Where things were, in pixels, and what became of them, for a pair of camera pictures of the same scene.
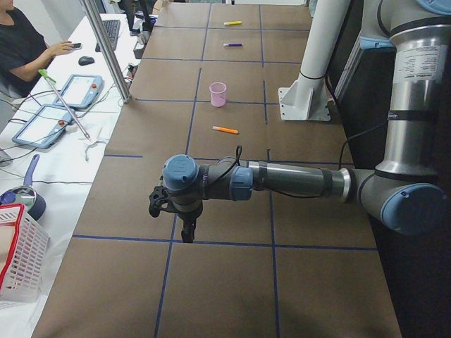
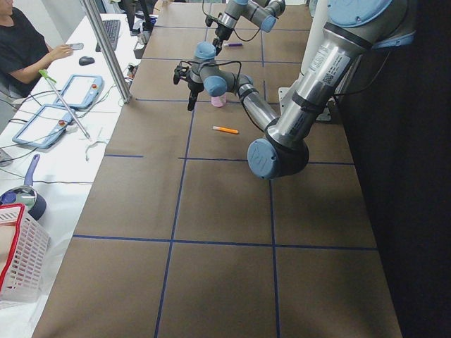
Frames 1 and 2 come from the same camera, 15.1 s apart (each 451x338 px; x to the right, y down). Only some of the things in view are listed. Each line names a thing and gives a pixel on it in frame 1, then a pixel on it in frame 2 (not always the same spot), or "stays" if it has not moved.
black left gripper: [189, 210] to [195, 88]
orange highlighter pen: [225, 129] stays
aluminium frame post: [108, 50] stays
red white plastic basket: [25, 246] stays
